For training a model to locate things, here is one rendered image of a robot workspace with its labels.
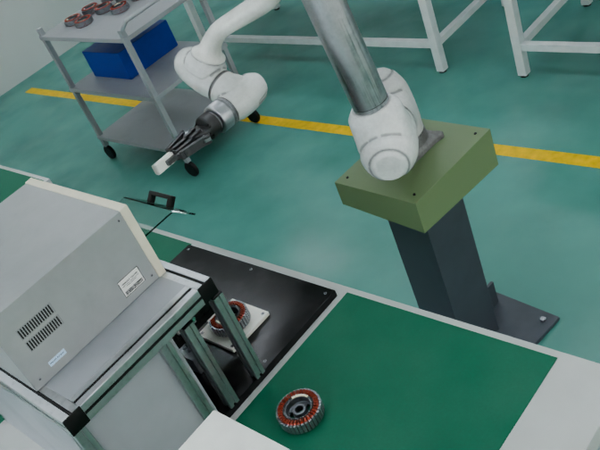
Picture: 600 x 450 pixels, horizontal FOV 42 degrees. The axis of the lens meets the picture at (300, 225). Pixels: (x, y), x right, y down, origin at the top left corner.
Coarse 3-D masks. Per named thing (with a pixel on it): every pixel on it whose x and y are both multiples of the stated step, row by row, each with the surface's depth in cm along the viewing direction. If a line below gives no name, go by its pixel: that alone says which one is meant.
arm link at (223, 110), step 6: (216, 102) 221; (222, 102) 221; (228, 102) 221; (210, 108) 220; (216, 108) 219; (222, 108) 220; (228, 108) 220; (234, 108) 222; (216, 114) 220; (222, 114) 219; (228, 114) 220; (234, 114) 222; (222, 120) 219; (228, 120) 220; (234, 120) 222; (222, 126) 222; (228, 126) 221; (222, 132) 224
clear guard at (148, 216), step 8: (120, 200) 230; (128, 200) 228; (136, 200) 227; (144, 200) 234; (136, 208) 223; (144, 208) 221; (152, 208) 220; (160, 208) 218; (168, 208) 218; (176, 208) 226; (136, 216) 219; (144, 216) 218; (152, 216) 216; (160, 216) 214; (168, 216) 214; (144, 224) 214; (152, 224) 213; (144, 232) 211
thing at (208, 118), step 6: (204, 114) 219; (210, 114) 219; (198, 120) 219; (204, 120) 218; (210, 120) 218; (216, 120) 219; (198, 126) 221; (204, 126) 219; (210, 126) 218; (216, 126) 219; (204, 132) 216; (210, 132) 218; (216, 132) 219
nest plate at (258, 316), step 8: (248, 304) 217; (256, 312) 213; (264, 312) 212; (256, 320) 211; (264, 320) 212; (208, 328) 215; (248, 328) 209; (256, 328) 210; (208, 336) 212; (216, 336) 211; (248, 336) 208; (216, 344) 209; (224, 344) 208; (232, 352) 206
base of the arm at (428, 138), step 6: (426, 132) 233; (432, 132) 235; (438, 132) 234; (420, 138) 230; (426, 138) 232; (432, 138) 233; (438, 138) 233; (420, 144) 230; (426, 144) 232; (432, 144) 233; (420, 150) 230; (426, 150) 232; (420, 156) 230
